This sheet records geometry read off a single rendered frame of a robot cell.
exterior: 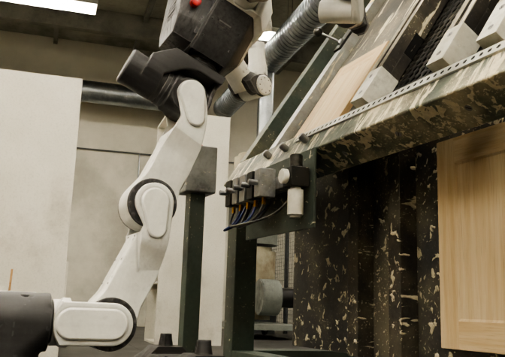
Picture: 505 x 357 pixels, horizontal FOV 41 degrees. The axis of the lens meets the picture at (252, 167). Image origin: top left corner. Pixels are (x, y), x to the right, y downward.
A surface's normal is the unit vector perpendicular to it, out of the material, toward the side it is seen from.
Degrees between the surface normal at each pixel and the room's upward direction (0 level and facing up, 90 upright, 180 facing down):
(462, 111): 147
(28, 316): 79
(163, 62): 90
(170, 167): 90
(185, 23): 114
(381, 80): 90
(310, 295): 90
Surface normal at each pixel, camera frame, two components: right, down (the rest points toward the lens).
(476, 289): -0.91, -0.11
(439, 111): -0.52, 0.76
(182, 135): 0.15, 0.18
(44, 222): 0.29, -0.18
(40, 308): 0.37, -0.58
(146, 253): 0.38, 0.25
